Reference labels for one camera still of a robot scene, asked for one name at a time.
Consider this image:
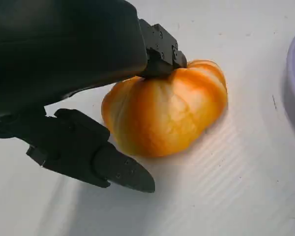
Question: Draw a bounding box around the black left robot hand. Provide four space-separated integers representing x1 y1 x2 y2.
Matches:
0 0 188 194

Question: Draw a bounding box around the orange and white bread roll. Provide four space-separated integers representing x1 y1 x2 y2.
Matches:
100 59 229 158

